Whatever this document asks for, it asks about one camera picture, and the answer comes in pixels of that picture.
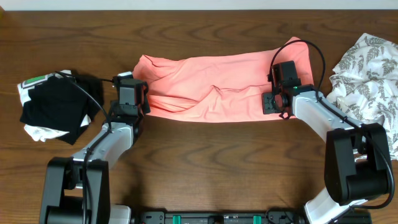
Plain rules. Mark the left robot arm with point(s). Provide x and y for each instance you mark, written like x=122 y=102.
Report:
x=76 y=188

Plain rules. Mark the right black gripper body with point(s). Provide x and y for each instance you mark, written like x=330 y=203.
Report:
x=270 y=103

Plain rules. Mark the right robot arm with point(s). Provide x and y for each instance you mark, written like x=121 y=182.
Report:
x=357 y=158

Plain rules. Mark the pink t-shirt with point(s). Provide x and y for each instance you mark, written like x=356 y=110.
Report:
x=220 y=89

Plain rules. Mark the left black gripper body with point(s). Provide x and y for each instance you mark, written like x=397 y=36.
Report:
x=144 y=108

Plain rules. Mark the white garment with green print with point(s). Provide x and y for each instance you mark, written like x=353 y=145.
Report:
x=37 y=133

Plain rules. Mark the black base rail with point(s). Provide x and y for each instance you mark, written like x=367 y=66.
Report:
x=233 y=217

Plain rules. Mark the black folded garment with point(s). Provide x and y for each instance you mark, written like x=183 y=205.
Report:
x=59 y=105

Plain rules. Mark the white fern print cloth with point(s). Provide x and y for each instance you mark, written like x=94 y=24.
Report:
x=364 y=85

